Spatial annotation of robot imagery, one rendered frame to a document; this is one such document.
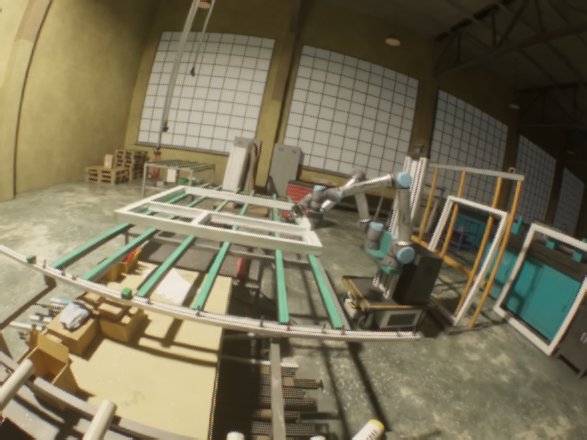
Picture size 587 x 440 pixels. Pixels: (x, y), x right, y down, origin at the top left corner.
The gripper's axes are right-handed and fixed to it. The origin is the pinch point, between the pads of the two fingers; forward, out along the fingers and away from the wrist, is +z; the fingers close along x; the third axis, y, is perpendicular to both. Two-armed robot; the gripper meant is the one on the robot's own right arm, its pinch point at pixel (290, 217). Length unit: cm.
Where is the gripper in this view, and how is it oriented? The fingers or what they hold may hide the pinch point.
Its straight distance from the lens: 240.9
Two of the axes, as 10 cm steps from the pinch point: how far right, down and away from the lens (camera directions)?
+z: -6.0, 6.1, -5.2
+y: 5.5, -1.6, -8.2
